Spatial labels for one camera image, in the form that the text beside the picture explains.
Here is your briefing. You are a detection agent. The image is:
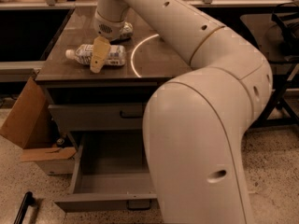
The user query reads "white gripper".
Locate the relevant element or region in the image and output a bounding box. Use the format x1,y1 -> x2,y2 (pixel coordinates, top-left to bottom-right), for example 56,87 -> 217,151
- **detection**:
90,12 -> 125,73

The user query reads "clear plastic water bottle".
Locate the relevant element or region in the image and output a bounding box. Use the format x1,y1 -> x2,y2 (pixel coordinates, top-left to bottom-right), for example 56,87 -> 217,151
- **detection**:
65,44 -> 126,66

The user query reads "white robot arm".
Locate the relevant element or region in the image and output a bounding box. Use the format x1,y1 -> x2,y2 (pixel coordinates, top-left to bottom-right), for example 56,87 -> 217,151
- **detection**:
95,0 -> 273,224

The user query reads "grey drawer cabinet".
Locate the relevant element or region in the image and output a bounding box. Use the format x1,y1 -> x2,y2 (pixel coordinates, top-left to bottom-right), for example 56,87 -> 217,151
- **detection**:
36,10 -> 191,158

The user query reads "closed grey top drawer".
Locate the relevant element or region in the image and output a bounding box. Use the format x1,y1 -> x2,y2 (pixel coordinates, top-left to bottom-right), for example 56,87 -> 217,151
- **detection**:
49,103 -> 143,132

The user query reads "open grey middle drawer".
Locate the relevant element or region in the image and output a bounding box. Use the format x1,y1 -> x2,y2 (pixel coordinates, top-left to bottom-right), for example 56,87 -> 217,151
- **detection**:
55,130 -> 159,212

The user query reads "crushed green drink can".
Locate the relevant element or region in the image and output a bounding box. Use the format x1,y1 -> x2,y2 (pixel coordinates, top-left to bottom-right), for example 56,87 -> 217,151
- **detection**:
112,21 -> 134,41

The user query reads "brown cardboard box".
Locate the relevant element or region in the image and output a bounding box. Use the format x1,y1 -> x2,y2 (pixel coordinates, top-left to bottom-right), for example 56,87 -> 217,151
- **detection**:
0,78 -> 76,175

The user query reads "black chair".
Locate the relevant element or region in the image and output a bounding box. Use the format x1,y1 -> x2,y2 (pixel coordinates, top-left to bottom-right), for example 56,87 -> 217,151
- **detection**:
241,1 -> 299,128

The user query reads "black floor handle bar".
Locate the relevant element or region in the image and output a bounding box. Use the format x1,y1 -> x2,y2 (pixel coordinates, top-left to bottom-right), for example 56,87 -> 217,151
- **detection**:
13,191 -> 36,224

